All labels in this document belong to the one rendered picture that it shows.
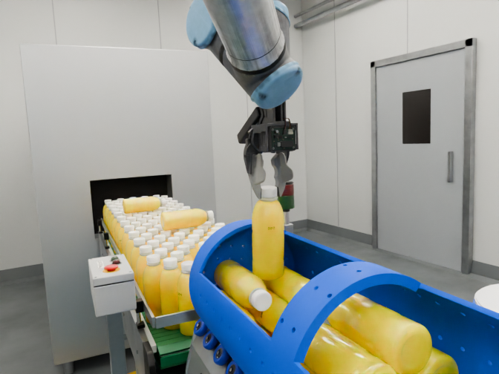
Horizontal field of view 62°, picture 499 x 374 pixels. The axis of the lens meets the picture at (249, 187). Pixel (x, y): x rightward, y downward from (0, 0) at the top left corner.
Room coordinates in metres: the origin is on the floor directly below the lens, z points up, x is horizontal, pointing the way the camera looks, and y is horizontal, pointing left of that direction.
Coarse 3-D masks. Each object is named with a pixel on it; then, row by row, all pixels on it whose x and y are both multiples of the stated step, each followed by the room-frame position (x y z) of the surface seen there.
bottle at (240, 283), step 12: (228, 264) 0.91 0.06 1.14; (240, 264) 0.93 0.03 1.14; (216, 276) 0.92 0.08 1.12; (228, 276) 0.86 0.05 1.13; (240, 276) 0.83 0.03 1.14; (252, 276) 0.82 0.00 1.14; (228, 288) 0.85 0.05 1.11; (240, 288) 0.80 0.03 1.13; (252, 288) 0.79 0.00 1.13; (264, 288) 0.81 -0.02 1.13; (240, 300) 0.80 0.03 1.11
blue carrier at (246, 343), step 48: (240, 240) 0.97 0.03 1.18; (288, 240) 1.00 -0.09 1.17; (192, 288) 0.89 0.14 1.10; (336, 288) 0.54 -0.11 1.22; (384, 288) 0.71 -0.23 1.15; (432, 288) 0.57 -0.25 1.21; (240, 336) 0.64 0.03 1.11; (288, 336) 0.53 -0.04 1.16; (432, 336) 0.63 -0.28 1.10; (480, 336) 0.54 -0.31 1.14
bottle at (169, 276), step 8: (168, 272) 1.12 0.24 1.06; (176, 272) 1.13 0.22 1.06; (160, 280) 1.12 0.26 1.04; (168, 280) 1.11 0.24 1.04; (176, 280) 1.12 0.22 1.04; (160, 288) 1.12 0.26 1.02; (168, 288) 1.11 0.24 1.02; (176, 288) 1.11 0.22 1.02; (160, 296) 1.13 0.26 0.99; (168, 296) 1.11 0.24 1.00; (176, 296) 1.11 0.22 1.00; (168, 304) 1.11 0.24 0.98; (176, 304) 1.11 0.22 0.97; (168, 312) 1.11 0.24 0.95; (168, 328) 1.11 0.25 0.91; (176, 328) 1.11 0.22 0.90
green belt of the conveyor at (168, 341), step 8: (112, 248) 2.06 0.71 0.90; (136, 296) 1.38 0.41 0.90; (144, 312) 1.24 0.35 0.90; (152, 328) 1.13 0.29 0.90; (160, 328) 1.13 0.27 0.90; (152, 336) 1.08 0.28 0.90; (160, 336) 1.08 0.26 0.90; (168, 336) 1.08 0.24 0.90; (176, 336) 1.07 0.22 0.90; (184, 336) 1.07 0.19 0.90; (160, 344) 1.03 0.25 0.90; (168, 344) 1.03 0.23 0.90; (176, 344) 1.03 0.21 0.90; (184, 344) 1.03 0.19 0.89; (160, 352) 1.00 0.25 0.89; (168, 352) 1.01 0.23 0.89; (184, 352) 1.02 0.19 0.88; (160, 360) 0.99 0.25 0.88; (168, 360) 1.00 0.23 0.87; (176, 360) 1.01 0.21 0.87; (184, 360) 1.02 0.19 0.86; (160, 368) 1.00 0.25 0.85
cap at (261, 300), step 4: (256, 292) 0.77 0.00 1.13; (260, 292) 0.77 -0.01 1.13; (264, 292) 0.77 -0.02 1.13; (252, 296) 0.77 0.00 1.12; (256, 296) 0.76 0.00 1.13; (260, 296) 0.77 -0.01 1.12; (264, 296) 0.77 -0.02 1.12; (268, 296) 0.77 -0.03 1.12; (252, 300) 0.77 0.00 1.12; (256, 300) 0.76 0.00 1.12; (260, 300) 0.77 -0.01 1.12; (264, 300) 0.77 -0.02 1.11; (268, 300) 0.77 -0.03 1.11; (252, 304) 0.77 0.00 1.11; (256, 304) 0.76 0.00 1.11; (260, 304) 0.77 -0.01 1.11; (264, 304) 0.77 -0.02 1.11; (268, 304) 0.77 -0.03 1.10; (256, 308) 0.76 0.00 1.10; (260, 308) 0.77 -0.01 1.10; (264, 308) 0.77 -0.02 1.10; (268, 308) 0.77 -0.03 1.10
